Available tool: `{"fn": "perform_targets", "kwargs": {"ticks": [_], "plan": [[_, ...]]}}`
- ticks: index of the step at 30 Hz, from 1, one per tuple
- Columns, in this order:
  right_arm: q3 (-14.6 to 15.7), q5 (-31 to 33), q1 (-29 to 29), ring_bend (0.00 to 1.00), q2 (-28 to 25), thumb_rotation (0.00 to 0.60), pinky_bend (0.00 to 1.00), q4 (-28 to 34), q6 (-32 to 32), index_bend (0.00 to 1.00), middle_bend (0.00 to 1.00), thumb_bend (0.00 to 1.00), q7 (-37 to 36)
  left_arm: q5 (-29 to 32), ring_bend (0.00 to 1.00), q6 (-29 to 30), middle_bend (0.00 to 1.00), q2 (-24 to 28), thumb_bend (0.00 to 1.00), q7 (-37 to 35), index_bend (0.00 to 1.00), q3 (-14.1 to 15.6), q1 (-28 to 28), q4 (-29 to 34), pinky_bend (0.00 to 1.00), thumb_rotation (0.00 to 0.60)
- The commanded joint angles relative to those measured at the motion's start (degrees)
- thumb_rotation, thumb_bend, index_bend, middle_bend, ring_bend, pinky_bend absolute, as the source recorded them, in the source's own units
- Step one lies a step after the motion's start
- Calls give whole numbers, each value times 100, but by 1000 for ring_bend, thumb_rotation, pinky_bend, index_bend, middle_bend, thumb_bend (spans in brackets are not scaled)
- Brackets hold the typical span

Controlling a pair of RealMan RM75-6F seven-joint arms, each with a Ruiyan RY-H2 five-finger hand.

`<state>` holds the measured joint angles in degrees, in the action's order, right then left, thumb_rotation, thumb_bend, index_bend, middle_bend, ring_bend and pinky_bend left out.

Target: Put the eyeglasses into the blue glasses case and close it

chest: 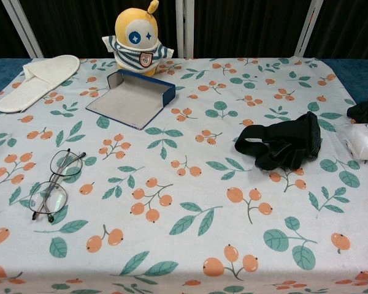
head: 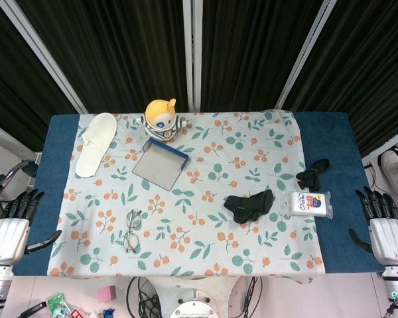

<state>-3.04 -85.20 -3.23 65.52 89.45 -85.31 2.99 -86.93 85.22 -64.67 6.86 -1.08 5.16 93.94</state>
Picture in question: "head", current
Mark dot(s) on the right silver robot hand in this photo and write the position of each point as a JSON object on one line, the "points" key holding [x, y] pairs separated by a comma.
{"points": [[389, 238]]}

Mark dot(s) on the pink foam block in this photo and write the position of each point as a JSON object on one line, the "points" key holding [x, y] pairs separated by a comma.
{"points": [[106, 294]]}

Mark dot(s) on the small blue packet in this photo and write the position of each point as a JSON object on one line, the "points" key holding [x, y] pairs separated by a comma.
{"points": [[108, 313]]}

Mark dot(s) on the floral orange berry tablecloth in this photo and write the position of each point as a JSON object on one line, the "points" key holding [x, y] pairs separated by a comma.
{"points": [[202, 205]]}

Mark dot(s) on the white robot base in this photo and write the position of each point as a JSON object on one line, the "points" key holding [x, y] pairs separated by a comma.
{"points": [[192, 309]]}

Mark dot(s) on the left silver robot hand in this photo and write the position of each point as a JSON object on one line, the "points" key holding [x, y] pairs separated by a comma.
{"points": [[6, 238]]}

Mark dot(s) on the small red packet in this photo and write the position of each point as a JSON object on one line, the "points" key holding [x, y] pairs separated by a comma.
{"points": [[78, 313]]}

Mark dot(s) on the white tissue pack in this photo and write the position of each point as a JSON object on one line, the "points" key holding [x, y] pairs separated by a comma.
{"points": [[310, 203]]}

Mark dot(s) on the white disposable slipper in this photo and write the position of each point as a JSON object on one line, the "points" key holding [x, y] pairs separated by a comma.
{"points": [[94, 145]]}

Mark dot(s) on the black marker pen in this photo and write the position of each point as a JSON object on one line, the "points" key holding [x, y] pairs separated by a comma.
{"points": [[33, 308]]}

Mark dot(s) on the yellow plush toy striped shirt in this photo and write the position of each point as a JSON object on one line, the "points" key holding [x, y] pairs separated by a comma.
{"points": [[160, 119]]}

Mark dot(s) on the blue table cover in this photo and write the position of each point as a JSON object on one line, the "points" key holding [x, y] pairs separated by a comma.
{"points": [[338, 155]]}

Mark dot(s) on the white sneaker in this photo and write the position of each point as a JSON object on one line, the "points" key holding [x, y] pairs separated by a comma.
{"points": [[391, 169]]}

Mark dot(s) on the black pleated curtain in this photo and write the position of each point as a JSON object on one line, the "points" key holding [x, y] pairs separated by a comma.
{"points": [[10, 86], [368, 73], [252, 49], [119, 49]]}

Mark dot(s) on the white partition frame post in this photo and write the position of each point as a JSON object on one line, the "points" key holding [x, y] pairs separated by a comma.
{"points": [[388, 145], [43, 56], [10, 139], [192, 53], [305, 56]]}

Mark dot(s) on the thin-framed eyeglasses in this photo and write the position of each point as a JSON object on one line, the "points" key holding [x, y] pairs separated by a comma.
{"points": [[132, 241]]}

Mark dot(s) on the green snack packet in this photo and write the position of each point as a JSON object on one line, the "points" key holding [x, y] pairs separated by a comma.
{"points": [[57, 304]]}

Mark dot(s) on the black tied sock bundle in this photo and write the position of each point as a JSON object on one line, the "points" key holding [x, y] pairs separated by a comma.
{"points": [[311, 174]]}

